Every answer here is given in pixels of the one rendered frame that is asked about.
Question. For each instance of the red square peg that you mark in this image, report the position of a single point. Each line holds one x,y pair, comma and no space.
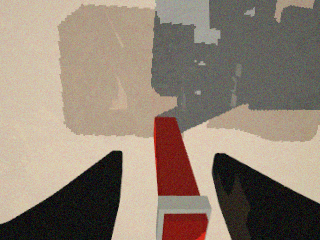
182,214

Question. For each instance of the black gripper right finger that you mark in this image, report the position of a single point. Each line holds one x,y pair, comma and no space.
256,207

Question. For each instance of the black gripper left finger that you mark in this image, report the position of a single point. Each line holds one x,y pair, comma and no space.
84,209

